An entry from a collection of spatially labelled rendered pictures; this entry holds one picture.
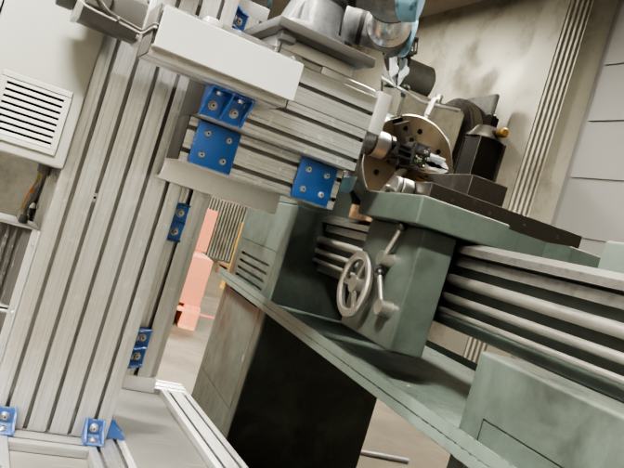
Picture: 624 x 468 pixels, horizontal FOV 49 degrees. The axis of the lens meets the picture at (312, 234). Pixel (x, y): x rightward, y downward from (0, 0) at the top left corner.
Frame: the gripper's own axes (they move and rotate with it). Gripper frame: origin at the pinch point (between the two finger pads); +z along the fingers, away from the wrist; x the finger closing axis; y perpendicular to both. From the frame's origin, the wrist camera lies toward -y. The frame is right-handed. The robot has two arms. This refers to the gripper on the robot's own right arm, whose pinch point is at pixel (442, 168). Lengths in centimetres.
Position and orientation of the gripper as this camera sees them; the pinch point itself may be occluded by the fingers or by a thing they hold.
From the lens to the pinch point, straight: 205.6
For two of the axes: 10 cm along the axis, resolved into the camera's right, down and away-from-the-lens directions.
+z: 9.0, 2.7, 3.3
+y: 3.1, 1.0, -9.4
